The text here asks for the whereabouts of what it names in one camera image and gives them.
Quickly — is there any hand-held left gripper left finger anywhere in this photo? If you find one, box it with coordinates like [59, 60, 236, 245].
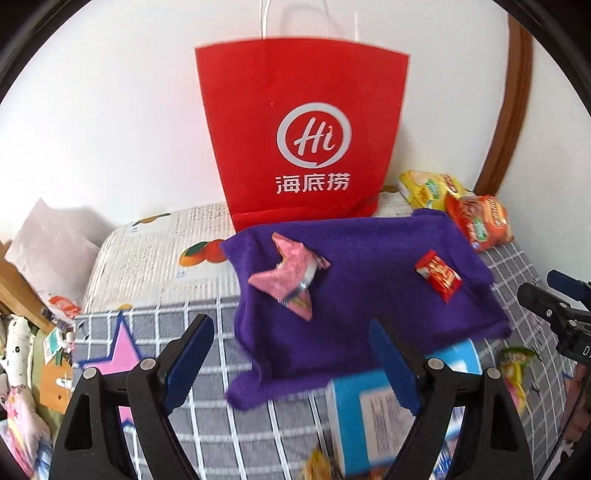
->
[48, 314, 215, 480]

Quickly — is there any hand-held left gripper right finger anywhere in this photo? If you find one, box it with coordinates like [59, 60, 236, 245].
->
[369, 318, 536, 480]

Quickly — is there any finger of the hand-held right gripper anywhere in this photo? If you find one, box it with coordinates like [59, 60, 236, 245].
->
[517, 283, 591, 325]
[547, 270, 591, 302]

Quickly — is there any green candy packet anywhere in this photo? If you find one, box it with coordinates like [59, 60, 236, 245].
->
[496, 347, 536, 411]

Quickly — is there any blue tissue pack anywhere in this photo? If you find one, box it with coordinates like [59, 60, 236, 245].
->
[325, 339, 483, 474]

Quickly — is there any purple cloth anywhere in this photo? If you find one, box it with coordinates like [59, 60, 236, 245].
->
[219, 209, 512, 409]

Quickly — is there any grey checked bed sheet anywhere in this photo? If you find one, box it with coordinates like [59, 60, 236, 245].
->
[69, 240, 568, 480]

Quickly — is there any orange snack packet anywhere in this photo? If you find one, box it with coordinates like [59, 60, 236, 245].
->
[445, 194, 515, 252]

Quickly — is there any small red candy packet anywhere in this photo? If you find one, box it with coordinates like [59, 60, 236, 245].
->
[414, 250, 463, 303]

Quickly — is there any white fruit print sheet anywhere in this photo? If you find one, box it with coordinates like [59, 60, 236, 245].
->
[83, 185, 407, 315]

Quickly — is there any red and white packet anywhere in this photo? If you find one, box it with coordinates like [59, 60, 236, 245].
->
[48, 295, 84, 324]

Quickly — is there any pink snack packet blue logo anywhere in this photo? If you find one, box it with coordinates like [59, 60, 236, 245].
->
[248, 233, 332, 320]

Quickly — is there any white spotted plush toy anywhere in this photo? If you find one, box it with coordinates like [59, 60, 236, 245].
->
[0, 316, 38, 388]

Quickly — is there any pink star print cloth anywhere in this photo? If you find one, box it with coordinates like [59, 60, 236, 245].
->
[0, 383, 51, 476]

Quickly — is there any pale grey crumpled cloth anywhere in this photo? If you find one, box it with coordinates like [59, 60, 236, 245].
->
[4, 198, 121, 296]

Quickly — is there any red paper bag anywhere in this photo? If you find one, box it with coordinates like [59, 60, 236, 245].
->
[194, 0, 411, 233]

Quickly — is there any brown wooden door frame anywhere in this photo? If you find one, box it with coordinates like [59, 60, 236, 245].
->
[473, 18, 534, 197]

